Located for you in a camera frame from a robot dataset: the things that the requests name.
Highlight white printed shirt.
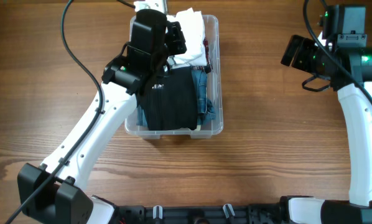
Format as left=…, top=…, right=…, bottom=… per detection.
left=167, top=7, right=207, bottom=68

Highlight red navy plaid shirt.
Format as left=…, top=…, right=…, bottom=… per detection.
left=203, top=38, right=212, bottom=73

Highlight black garment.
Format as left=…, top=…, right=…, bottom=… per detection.
left=137, top=67, right=198, bottom=131

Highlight blue denim jeans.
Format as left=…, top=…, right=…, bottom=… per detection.
left=136, top=68, right=216, bottom=128

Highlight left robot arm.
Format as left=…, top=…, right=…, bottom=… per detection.
left=17, top=19, right=186, bottom=223

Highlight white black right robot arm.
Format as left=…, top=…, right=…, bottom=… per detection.
left=281, top=35, right=372, bottom=223

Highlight clear plastic storage bin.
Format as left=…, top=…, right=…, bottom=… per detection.
left=124, top=15, right=223, bottom=139

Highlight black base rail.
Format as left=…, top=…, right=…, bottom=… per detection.
left=109, top=203, right=286, bottom=224

